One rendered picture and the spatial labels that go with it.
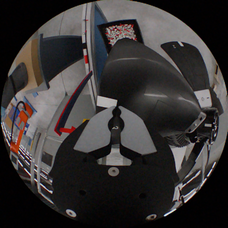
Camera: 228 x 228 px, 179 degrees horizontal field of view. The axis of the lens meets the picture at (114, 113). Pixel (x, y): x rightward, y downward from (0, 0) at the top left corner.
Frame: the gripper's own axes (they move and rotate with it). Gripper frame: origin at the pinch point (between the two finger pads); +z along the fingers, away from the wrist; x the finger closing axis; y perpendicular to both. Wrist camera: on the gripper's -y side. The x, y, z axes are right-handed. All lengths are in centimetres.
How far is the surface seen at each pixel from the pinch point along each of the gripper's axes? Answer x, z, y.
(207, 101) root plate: 31.4, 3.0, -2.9
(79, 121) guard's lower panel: -52, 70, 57
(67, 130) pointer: -9.8, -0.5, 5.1
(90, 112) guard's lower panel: -38, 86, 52
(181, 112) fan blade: 12.3, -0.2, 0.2
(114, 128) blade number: -0.4, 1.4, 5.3
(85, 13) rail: -14.4, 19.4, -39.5
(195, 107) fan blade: 16.2, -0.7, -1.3
